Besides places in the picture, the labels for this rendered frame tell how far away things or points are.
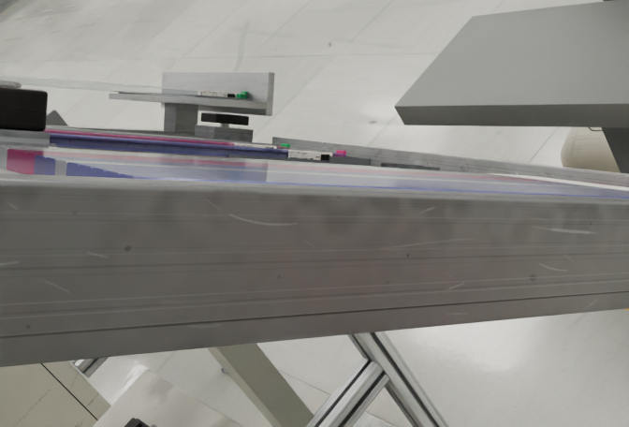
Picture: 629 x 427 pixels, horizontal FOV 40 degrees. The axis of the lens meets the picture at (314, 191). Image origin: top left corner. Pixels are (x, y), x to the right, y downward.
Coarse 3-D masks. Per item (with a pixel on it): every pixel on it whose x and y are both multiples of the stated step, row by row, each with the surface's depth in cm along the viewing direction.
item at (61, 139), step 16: (64, 144) 79; (80, 144) 80; (96, 144) 80; (112, 144) 81; (128, 144) 82; (144, 144) 83; (160, 144) 84; (176, 144) 85; (192, 144) 86; (208, 144) 88
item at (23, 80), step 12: (24, 84) 113; (36, 84) 114; (48, 84) 115; (60, 84) 116; (72, 84) 117; (84, 84) 118; (96, 84) 119; (108, 84) 120; (120, 84) 121; (192, 96) 128; (240, 96) 133
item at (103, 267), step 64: (0, 192) 28; (64, 192) 29; (128, 192) 30; (192, 192) 32; (256, 192) 34; (320, 192) 36; (384, 192) 38; (448, 192) 42; (0, 256) 28; (64, 256) 29; (128, 256) 31; (192, 256) 32; (256, 256) 34; (320, 256) 36; (384, 256) 38; (448, 256) 40; (512, 256) 43; (576, 256) 46; (0, 320) 28; (64, 320) 29; (128, 320) 31; (192, 320) 32; (256, 320) 34; (320, 320) 36; (384, 320) 38; (448, 320) 41
